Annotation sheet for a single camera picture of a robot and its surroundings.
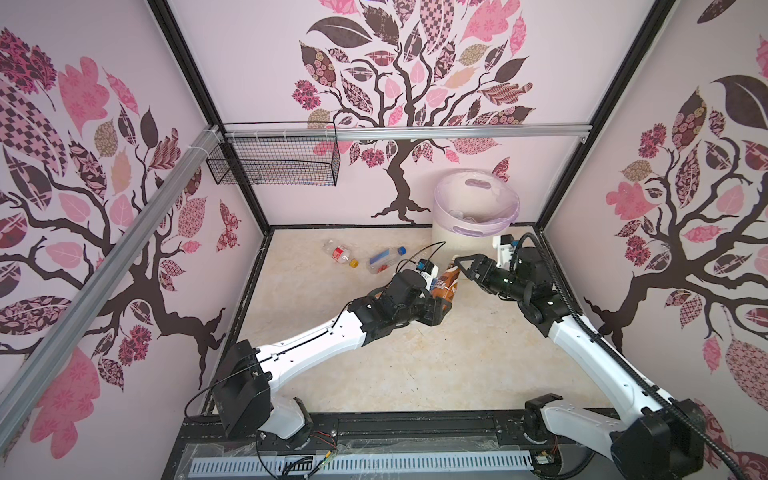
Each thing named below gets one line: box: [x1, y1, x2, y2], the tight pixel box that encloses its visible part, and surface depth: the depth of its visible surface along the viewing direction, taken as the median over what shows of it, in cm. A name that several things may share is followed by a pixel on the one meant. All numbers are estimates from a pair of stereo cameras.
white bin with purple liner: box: [432, 168, 521, 274], surface depth 99 cm
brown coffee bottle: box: [431, 255, 461, 303], surface depth 74 cm
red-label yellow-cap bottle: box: [322, 239, 359, 268], surface depth 109 cm
